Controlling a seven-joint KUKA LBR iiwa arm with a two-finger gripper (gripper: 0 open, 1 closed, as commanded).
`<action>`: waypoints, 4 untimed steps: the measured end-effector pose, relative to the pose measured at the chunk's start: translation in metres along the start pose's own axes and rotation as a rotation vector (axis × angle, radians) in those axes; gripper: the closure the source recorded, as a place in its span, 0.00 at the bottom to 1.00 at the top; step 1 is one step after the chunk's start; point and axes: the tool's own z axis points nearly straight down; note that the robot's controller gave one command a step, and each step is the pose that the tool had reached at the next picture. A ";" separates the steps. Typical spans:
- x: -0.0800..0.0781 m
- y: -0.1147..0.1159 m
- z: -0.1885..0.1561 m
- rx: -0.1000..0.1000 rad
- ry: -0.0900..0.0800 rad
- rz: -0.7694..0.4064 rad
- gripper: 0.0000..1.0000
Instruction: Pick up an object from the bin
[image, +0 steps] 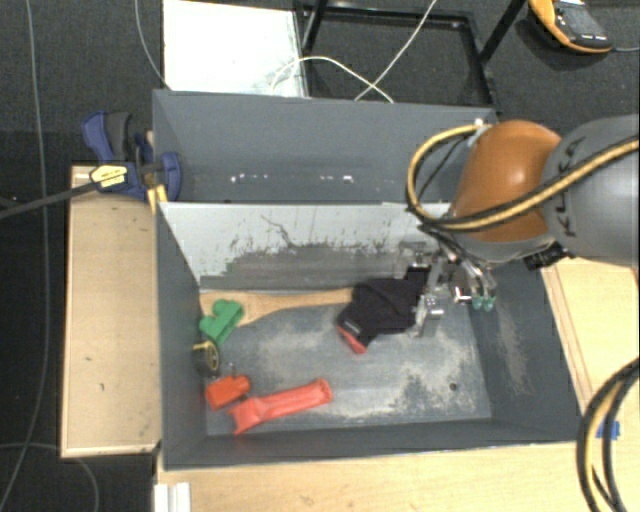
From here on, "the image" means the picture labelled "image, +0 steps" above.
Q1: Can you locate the black cloth with red tab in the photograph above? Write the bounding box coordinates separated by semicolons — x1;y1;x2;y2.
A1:
335;264;432;356

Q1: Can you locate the grey metal bin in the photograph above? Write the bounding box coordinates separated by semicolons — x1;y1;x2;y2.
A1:
151;88;584;472

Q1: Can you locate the green plastic toy piece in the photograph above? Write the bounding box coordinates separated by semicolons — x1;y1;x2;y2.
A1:
198;298;247;347

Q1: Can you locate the small orange-red plastic block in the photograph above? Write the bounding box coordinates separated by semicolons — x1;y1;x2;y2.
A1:
204;374;253;413

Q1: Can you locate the black and yellow tape measure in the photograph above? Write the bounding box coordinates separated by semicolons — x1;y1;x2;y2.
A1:
191;339;223;378

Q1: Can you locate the pale wood flat board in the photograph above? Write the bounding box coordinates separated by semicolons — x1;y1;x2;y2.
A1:
59;164;164;459

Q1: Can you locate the black cylinder on white bracket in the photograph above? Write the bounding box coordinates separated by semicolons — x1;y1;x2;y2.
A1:
522;242;574;273

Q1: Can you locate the pale wooden handled tool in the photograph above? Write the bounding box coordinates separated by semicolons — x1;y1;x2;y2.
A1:
199;288;357;327

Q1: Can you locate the long orange-red plastic handle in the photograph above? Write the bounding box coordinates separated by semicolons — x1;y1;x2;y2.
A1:
226;377;335;437

